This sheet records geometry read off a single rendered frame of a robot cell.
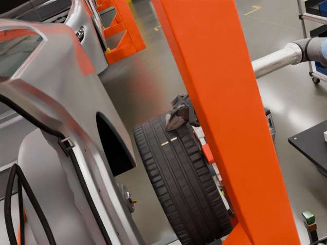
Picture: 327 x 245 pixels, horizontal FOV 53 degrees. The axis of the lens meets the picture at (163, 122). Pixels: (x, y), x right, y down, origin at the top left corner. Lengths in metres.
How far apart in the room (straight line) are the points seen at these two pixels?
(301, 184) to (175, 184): 1.48
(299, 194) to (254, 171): 1.57
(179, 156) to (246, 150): 0.43
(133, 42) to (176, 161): 3.88
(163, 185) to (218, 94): 0.58
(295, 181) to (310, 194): 0.17
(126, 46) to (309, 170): 3.31
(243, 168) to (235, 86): 0.26
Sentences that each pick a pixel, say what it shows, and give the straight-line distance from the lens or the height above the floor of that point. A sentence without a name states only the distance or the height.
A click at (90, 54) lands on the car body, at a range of 3.99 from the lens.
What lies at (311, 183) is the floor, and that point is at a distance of 2.64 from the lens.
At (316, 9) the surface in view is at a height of 0.82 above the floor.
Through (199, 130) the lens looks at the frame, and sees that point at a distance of 1.42.
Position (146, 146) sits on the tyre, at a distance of 1.39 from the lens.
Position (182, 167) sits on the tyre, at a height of 1.07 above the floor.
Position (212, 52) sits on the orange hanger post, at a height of 1.59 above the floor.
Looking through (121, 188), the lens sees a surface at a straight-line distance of 1.66.
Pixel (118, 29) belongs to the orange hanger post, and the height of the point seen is 0.58.
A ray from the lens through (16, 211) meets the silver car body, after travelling 1.79.
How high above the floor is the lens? 1.87
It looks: 28 degrees down
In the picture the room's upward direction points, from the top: 25 degrees counter-clockwise
